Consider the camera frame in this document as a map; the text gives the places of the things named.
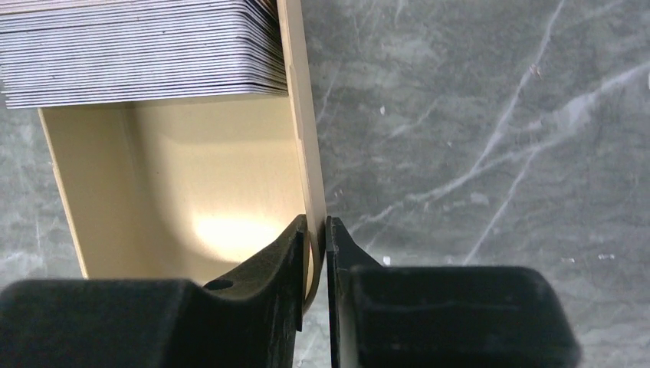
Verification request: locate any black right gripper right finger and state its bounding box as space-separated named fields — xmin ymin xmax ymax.
xmin=325 ymin=216 xmax=582 ymax=367

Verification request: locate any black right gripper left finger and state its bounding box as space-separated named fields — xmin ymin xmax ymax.
xmin=1 ymin=215 xmax=307 ymax=367

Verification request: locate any beige oval plastic tray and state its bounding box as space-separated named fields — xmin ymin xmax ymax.
xmin=39 ymin=1 xmax=327 ymax=307

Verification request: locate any stack of credit cards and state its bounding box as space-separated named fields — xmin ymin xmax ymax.
xmin=1 ymin=1 xmax=287 ymax=108

